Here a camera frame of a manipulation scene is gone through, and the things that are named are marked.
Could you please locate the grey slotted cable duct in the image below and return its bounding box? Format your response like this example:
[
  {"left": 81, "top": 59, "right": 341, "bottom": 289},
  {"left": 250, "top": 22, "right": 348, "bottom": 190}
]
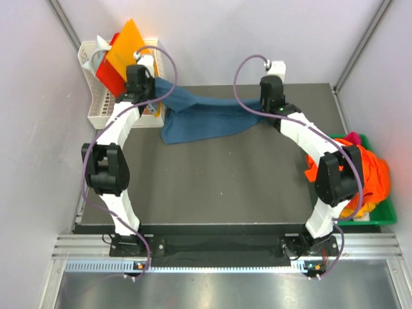
[{"left": 64, "top": 259, "right": 307, "bottom": 274}]

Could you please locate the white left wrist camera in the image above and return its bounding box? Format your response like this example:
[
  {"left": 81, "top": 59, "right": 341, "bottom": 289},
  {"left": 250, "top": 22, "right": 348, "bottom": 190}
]
[{"left": 133, "top": 51, "right": 155, "bottom": 77}]

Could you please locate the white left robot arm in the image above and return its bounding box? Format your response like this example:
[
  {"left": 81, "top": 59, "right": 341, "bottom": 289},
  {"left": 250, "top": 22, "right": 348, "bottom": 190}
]
[{"left": 82, "top": 63, "right": 155, "bottom": 256}]

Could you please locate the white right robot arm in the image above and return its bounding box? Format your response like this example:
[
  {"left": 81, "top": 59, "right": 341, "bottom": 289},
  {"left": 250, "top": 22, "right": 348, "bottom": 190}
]
[{"left": 259, "top": 75, "right": 364, "bottom": 255}]

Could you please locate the yellow t shirt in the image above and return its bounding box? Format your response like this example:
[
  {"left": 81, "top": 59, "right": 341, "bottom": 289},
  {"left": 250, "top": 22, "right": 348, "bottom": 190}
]
[{"left": 340, "top": 203, "right": 376, "bottom": 221}]

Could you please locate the orange plastic board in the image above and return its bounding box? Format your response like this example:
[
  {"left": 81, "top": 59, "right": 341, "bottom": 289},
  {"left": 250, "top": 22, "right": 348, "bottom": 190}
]
[{"left": 106, "top": 19, "right": 145, "bottom": 98}]

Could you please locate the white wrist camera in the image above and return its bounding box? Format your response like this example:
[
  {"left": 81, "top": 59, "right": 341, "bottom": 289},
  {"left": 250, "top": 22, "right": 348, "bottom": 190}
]
[
  {"left": 133, "top": 51, "right": 155, "bottom": 77},
  {"left": 265, "top": 60, "right": 286, "bottom": 84}
]

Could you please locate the pink t shirt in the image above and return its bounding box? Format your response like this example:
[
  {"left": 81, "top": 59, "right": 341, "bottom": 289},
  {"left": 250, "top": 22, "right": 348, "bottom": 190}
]
[{"left": 344, "top": 131, "right": 362, "bottom": 145}]

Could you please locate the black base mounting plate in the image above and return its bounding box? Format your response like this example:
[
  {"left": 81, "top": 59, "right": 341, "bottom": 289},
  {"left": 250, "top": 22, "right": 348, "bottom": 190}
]
[{"left": 109, "top": 223, "right": 338, "bottom": 267}]

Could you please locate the red plastic board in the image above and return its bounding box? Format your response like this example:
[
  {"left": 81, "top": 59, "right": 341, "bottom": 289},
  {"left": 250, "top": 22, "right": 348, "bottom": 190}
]
[{"left": 95, "top": 51, "right": 126, "bottom": 98}]

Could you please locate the white perforated plastic basket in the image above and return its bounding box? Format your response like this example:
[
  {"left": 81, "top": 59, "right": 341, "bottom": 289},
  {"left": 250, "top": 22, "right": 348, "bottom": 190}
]
[{"left": 77, "top": 41, "right": 167, "bottom": 129}]

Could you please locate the green plastic bin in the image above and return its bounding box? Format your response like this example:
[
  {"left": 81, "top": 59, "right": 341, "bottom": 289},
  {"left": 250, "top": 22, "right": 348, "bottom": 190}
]
[{"left": 330, "top": 134, "right": 397, "bottom": 227}]

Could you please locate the light blue plastic ring tool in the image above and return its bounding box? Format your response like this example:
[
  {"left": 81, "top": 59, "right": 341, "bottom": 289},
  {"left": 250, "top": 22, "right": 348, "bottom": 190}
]
[{"left": 82, "top": 35, "right": 111, "bottom": 75}]

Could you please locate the blue t shirt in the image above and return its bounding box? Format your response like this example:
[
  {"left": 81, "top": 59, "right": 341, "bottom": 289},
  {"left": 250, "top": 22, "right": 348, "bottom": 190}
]
[{"left": 160, "top": 86, "right": 266, "bottom": 145}]

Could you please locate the orange t shirt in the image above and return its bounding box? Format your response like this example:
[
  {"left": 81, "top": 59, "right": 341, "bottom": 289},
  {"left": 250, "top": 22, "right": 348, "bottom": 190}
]
[{"left": 304, "top": 138, "right": 391, "bottom": 210}]

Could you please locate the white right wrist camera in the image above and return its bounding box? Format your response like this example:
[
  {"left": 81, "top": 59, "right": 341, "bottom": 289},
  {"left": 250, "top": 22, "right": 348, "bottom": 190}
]
[{"left": 265, "top": 60, "right": 286, "bottom": 84}]

